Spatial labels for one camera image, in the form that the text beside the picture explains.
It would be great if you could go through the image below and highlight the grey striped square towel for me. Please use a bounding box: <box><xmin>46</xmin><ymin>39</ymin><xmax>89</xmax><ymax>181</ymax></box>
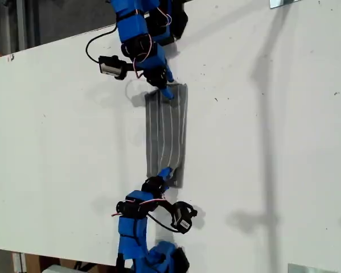
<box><xmin>143</xmin><ymin>81</ymin><xmax>190</xmax><ymax>189</ymax></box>

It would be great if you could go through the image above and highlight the grey metal bar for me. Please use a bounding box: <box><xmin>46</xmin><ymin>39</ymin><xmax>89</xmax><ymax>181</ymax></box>
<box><xmin>15</xmin><ymin>0</ymin><xmax>27</xmax><ymax>53</ymax></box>

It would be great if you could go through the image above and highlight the white table leg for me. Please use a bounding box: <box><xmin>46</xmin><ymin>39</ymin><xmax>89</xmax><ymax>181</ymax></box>
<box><xmin>12</xmin><ymin>251</ymin><xmax>27</xmax><ymax>273</ymax></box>

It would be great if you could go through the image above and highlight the black camera box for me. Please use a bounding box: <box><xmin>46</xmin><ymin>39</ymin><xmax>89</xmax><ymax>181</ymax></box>
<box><xmin>97</xmin><ymin>55</ymin><xmax>128</xmax><ymax>81</ymax></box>
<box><xmin>170</xmin><ymin>201</ymin><xmax>199</xmax><ymax>235</ymax></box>

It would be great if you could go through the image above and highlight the black camera cable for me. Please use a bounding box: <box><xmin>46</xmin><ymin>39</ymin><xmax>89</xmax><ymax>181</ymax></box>
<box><xmin>146</xmin><ymin>213</ymin><xmax>182</xmax><ymax>234</ymax></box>
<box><xmin>85</xmin><ymin>24</ymin><xmax>120</xmax><ymax>63</ymax></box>

